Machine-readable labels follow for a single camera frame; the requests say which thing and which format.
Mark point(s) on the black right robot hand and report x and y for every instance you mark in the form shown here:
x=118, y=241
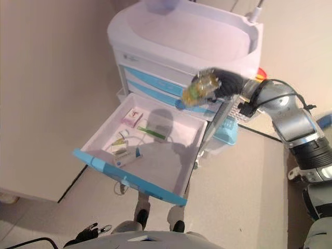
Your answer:
x=232, y=84

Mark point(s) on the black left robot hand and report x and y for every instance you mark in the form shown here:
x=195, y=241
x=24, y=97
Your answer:
x=89, y=233

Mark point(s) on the yellow medicine bottle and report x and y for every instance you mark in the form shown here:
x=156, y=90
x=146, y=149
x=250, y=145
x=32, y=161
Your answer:
x=201, y=88

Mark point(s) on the wide blue-front cart drawer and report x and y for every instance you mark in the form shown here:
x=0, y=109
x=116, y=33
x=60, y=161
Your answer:
x=166, y=160

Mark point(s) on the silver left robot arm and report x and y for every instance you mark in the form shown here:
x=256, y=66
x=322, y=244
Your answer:
x=71, y=242

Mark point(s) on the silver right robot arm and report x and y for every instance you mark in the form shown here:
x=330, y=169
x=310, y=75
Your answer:
x=293, y=122

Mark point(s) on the blue white medicine box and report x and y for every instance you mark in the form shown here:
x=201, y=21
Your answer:
x=125, y=159

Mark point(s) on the pink white medicine box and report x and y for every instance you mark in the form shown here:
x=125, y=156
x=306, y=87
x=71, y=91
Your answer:
x=132, y=118

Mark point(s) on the small white medicine bottle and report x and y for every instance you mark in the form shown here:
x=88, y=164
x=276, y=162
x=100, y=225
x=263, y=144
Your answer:
x=124, y=134

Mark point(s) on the white perforated side basket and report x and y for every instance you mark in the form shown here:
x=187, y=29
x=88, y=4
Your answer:
x=240, y=111

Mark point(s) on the yellow sharps container red lid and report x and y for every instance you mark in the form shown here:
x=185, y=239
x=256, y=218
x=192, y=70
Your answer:
x=262, y=74

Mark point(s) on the grey robot torso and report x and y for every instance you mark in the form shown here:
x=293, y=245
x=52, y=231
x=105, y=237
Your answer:
x=122, y=242

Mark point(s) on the light blue waste bin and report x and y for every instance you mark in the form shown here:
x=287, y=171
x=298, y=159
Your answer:
x=227, y=131

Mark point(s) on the silver left robot leg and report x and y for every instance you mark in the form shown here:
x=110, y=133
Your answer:
x=142, y=216

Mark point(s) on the silver robot leg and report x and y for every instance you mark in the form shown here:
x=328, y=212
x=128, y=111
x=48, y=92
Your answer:
x=177, y=224
x=142, y=216

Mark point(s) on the white translucent side bin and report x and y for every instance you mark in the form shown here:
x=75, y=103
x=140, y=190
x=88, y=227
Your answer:
x=211, y=146

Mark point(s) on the white medical cart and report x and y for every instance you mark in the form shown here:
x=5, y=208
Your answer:
x=186, y=36

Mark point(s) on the grey IV pole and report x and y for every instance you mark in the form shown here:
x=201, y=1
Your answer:
x=255, y=11

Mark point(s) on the silver right robot leg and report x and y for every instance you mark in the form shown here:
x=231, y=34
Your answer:
x=177, y=224

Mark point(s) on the green white tube box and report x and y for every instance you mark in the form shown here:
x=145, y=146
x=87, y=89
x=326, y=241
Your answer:
x=153, y=132

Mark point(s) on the blue bed tag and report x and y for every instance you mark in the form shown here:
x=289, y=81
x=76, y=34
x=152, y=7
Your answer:
x=326, y=120

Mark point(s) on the clear medical tubing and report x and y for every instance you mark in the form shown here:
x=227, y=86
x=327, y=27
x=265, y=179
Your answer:
x=136, y=140

